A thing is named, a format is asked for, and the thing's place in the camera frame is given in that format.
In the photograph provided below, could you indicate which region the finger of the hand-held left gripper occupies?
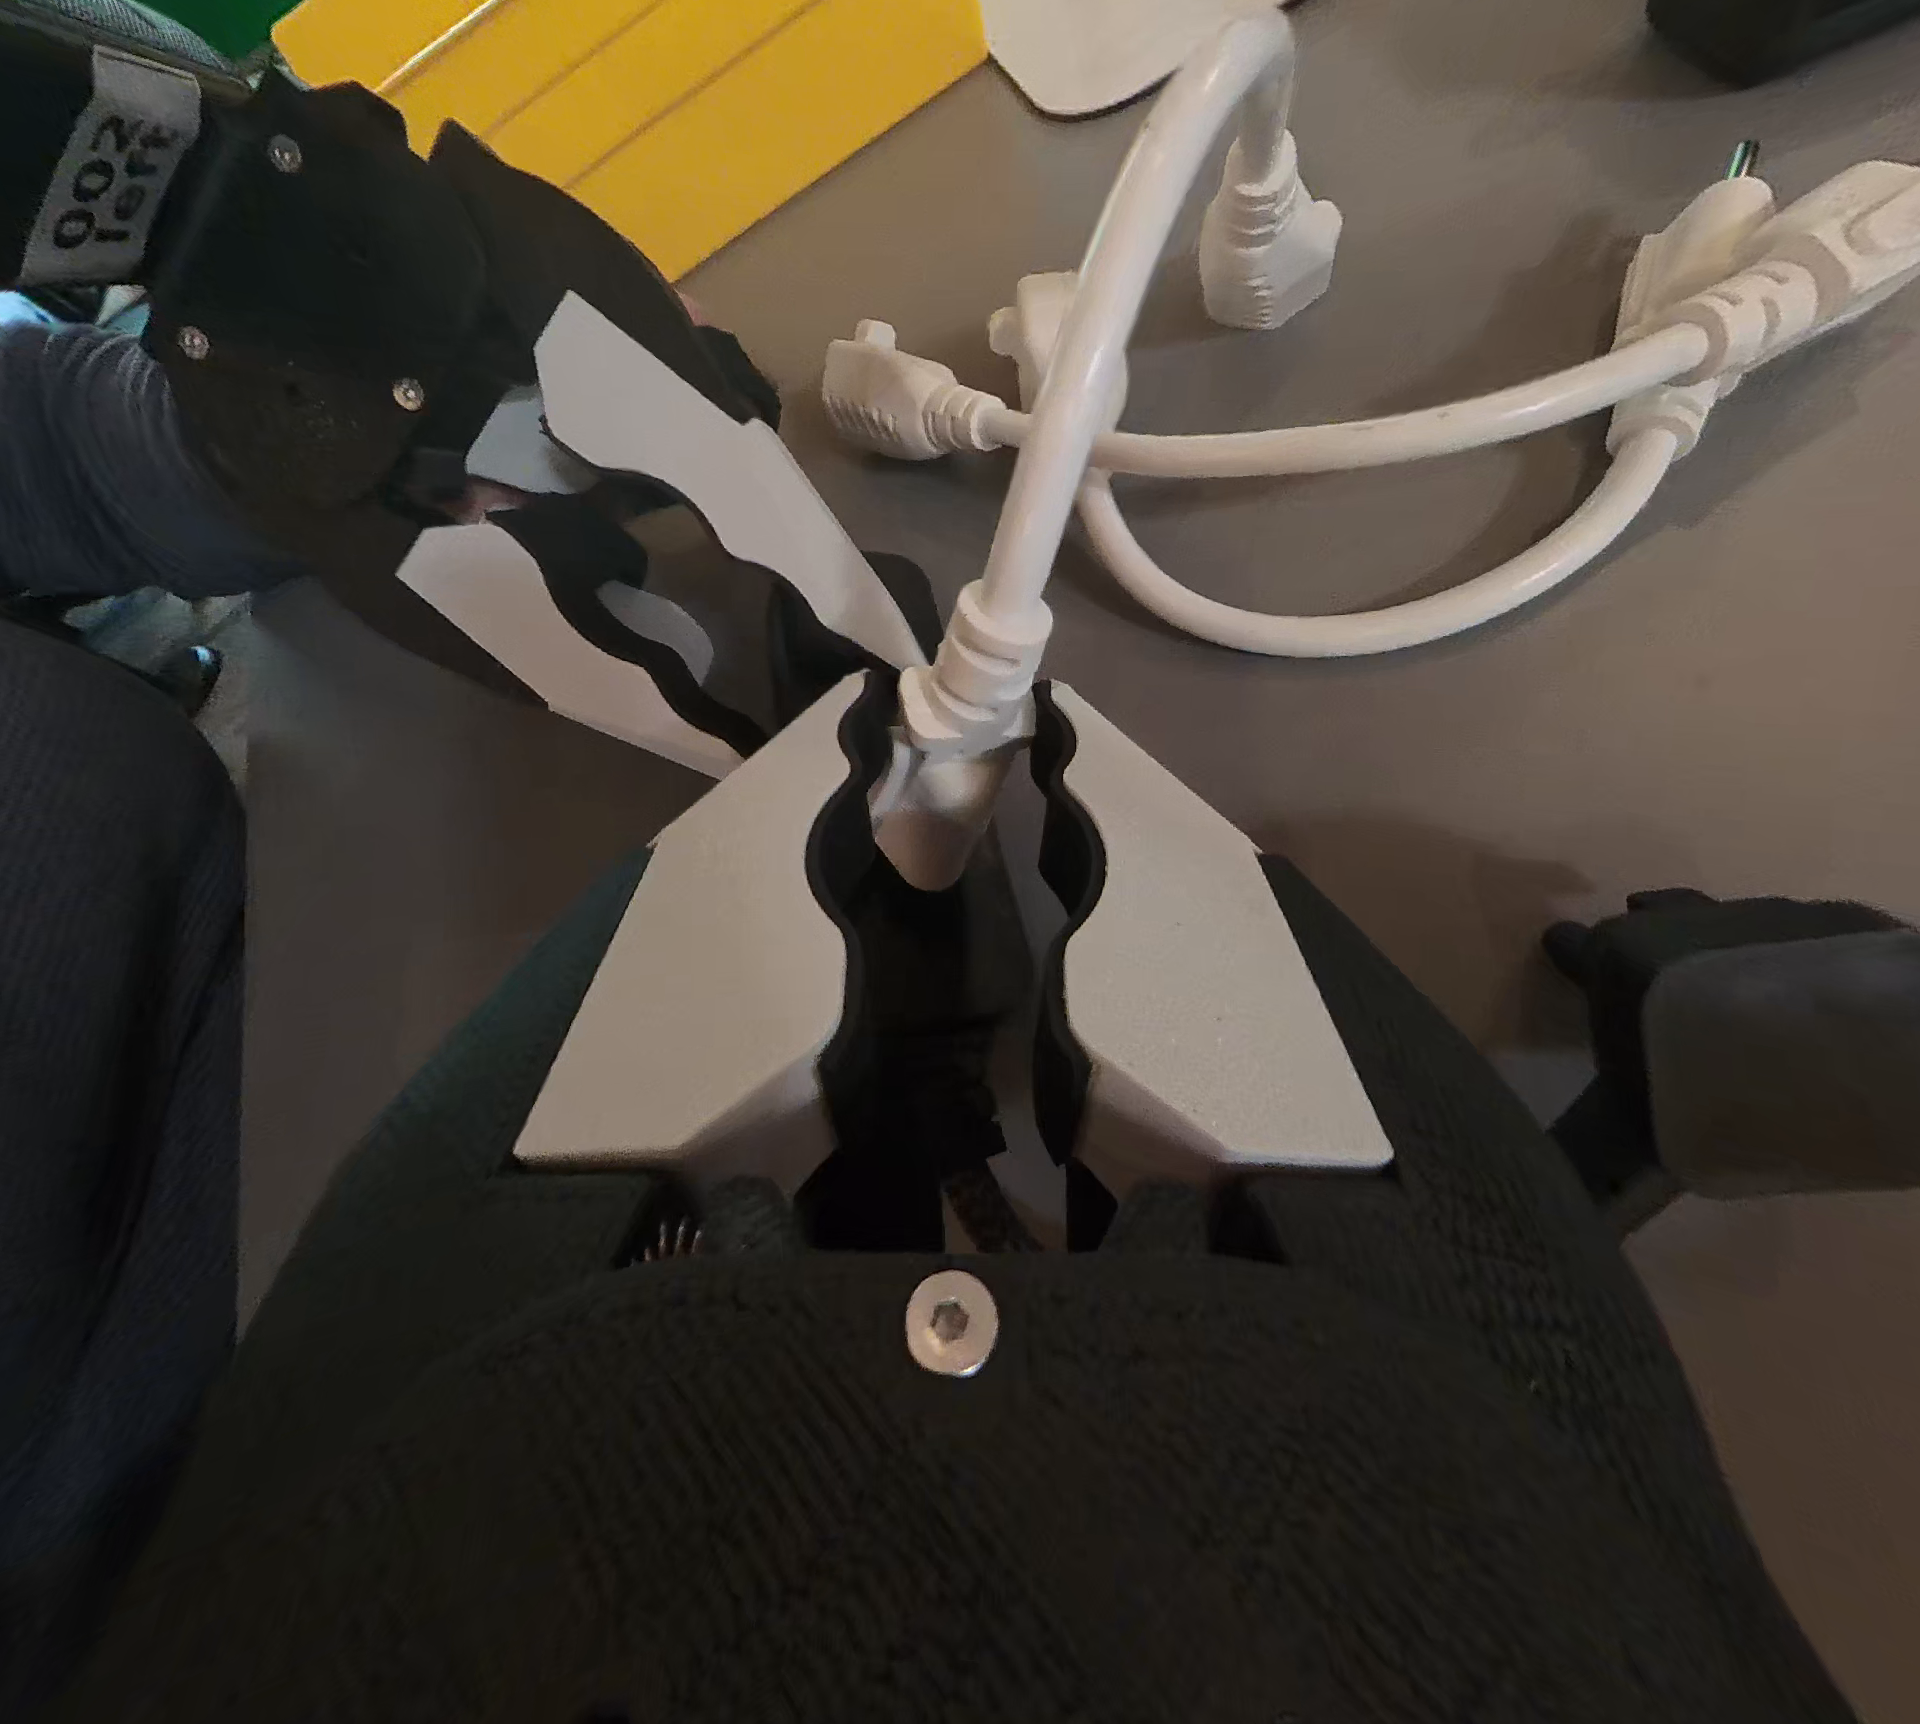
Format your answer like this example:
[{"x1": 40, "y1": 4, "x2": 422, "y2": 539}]
[
  {"x1": 394, "y1": 508, "x2": 769, "y2": 782},
  {"x1": 528, "y1": 289, "x2": 930, "y2": 674}
]

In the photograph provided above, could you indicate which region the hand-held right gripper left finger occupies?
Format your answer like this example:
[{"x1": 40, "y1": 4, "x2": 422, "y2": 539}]
[{"x1": 509, "y1": 667, "x2": 893, "y2": 1202}]

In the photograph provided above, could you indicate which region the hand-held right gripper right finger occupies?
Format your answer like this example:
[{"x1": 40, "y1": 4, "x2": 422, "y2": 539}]
[{"x1": 1024, "y1": 678, "x2": 1393, "y2": 1202}]

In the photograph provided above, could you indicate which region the white short extension cord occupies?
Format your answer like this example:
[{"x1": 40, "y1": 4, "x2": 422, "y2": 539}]
[
  {"x1": 821, "y1": 161, "x2": 1920, "y2": 482},
  {"x1": 990, "y1": 141, "x2": 1802, "y2": 663},
  {"x1": 870, "y1": 11, "x2": 1339, "y2": 894}
]

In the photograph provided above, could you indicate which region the person's left forearm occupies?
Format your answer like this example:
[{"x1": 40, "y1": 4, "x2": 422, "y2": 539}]
[{"x1": 0, "y1": 320, "x2": 302, "y2": 602}]

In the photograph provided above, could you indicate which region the person's left hand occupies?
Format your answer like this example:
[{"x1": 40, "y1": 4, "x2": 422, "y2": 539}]
[{"x1": 456, "y1": 471, "x2": 609, "y2": 526}]

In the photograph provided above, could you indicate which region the black and grey padded object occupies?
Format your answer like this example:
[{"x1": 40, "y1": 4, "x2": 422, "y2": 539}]
[{"x1": 1542, "y1": 886, "x2": 1920, "y2": 1234}]

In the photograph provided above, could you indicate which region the person's clothed body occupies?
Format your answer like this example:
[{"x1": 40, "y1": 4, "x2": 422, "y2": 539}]
[{"x1": 0, "y1": 615, "x2": 250, "y2": 1724}]

